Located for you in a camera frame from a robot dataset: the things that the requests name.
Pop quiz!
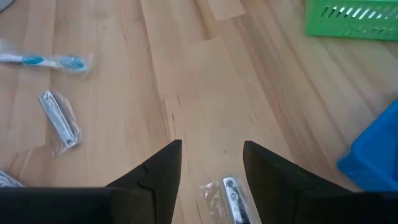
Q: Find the bagged blue white toothbrush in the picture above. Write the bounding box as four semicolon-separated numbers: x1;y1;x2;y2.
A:
0;51;95;75

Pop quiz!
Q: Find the blue plastic basket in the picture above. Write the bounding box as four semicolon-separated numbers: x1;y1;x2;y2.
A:
336;98;398;193

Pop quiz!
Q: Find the bagged silver nail clipper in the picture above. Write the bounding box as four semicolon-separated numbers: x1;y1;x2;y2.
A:
37;90;84;157
200;175;262;224

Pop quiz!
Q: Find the green plastic basket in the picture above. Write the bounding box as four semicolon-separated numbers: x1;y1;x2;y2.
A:
304;0;398;42

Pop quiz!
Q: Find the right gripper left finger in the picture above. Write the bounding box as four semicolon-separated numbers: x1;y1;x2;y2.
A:
0;139;183;224

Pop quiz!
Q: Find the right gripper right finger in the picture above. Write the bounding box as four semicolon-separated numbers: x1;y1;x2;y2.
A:
243;139;398;224

